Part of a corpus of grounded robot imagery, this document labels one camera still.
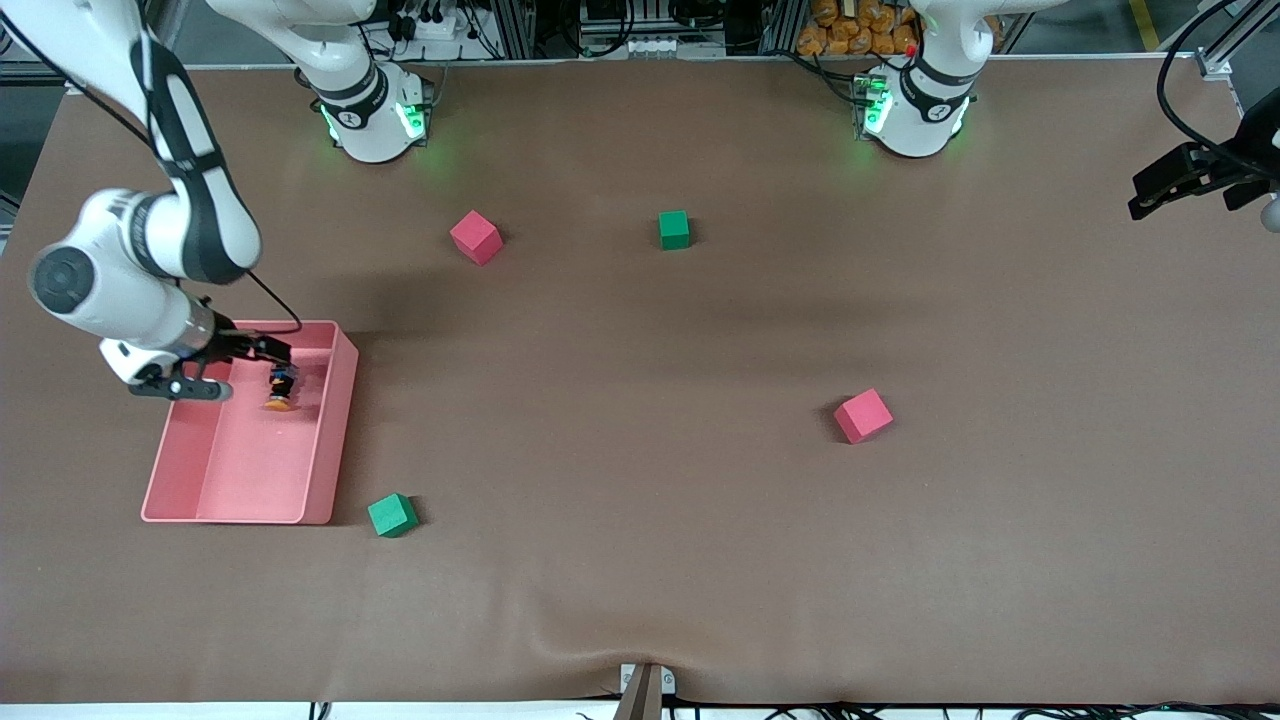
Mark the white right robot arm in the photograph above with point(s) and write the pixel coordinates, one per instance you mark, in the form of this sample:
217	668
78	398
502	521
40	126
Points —
375	130

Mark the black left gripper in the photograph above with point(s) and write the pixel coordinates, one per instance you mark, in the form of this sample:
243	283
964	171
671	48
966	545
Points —
1222	167

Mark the metal clamp bracket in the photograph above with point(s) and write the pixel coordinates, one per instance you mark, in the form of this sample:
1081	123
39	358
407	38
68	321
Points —
645	690

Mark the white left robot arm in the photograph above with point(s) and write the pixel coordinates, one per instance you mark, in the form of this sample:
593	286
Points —
915	125

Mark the pink plastic tray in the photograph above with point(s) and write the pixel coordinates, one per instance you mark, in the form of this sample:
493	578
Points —
260	450

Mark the aluminium frame corner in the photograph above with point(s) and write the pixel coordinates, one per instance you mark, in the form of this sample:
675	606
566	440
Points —
1215	68

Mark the black electronics box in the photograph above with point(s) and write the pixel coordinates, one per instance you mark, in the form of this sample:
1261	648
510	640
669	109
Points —
610	12

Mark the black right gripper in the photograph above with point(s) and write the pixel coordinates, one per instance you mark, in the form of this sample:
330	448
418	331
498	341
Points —
236	343

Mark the green foam cube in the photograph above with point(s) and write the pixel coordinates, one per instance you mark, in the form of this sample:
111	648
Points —
674	230
392	515

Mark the orange capped push button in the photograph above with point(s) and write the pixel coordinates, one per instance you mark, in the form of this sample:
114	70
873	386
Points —
280	400

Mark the pink foam cube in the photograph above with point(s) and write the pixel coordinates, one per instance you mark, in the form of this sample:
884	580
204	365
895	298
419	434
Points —
863	416
476	238

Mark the aluminium frame post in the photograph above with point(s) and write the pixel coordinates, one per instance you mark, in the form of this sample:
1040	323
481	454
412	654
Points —
784	25
513	25

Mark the bag of orange snacks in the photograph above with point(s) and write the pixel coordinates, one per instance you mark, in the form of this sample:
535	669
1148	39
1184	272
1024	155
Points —
850	30

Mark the white power strip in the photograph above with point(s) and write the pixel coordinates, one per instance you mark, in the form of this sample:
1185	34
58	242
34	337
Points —
440	28

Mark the white terminal strip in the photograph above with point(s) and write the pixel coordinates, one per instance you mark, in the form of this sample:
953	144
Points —
670	46

